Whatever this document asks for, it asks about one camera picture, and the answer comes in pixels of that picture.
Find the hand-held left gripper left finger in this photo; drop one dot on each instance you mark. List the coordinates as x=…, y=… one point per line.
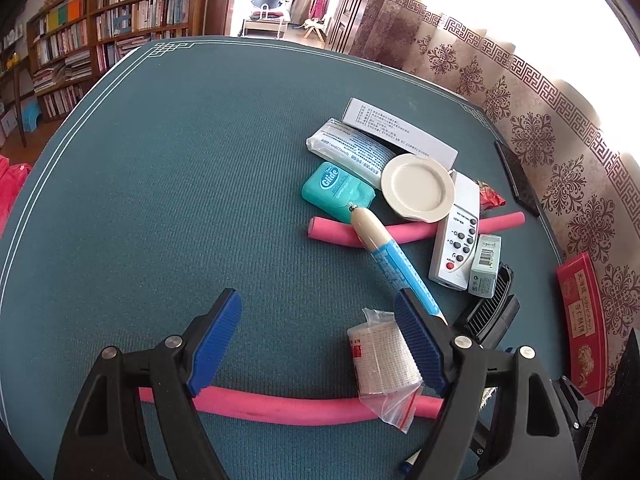
x=216, y=342

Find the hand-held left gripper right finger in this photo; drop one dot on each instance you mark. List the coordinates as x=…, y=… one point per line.
x=420, y=347

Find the bandage roll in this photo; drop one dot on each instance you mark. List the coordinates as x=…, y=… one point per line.
x=380, y=360

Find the black comb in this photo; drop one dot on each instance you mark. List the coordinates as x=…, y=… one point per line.
x=487, y=315

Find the blue and cream pen tube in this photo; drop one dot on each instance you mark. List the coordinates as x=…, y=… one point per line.
x=390, y=260

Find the long pink foam rod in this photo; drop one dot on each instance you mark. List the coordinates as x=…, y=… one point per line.
x=280, y=410

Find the white remote control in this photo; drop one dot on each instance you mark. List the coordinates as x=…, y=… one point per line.
x=452, y=255

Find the small pale green box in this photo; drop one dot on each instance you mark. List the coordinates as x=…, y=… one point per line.
x=485, y=265

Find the short pink foam rod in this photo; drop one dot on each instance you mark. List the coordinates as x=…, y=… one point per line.
x=325, y=227

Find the white round lid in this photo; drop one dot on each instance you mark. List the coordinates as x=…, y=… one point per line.
x=417, y=187

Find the red snack packet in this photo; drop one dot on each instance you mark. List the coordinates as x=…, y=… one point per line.
x=490, y=197

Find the teal dental floss case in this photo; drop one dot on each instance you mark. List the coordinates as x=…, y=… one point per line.
x=335, y=187

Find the white tissue packet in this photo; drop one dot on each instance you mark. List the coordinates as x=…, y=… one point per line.
x=345, y=147

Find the white blue medicine box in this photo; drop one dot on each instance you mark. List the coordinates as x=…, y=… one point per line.
x=380, y=122

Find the blue pen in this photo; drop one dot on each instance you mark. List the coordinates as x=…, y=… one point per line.
x=407, y=465

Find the black smartphone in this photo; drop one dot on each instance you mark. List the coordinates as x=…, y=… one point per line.
x=517, y=177

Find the patterned beige curtain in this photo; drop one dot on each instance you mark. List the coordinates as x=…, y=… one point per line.
x=550, y=135

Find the pink cloth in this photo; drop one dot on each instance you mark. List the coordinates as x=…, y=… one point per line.
x=10, y=185

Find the blue plastic stool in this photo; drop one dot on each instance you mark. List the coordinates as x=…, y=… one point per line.
x=29, y=116

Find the small wooden stool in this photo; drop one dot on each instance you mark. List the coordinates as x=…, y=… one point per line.
x=316, y=29

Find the wooden bookshelf with books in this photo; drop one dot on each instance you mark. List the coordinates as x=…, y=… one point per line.
x=125, y=15

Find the black and white chair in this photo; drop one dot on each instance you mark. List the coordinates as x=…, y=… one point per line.
x=267, y=0

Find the wooden door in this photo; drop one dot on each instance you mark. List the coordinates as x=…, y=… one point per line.
x=352, y=5

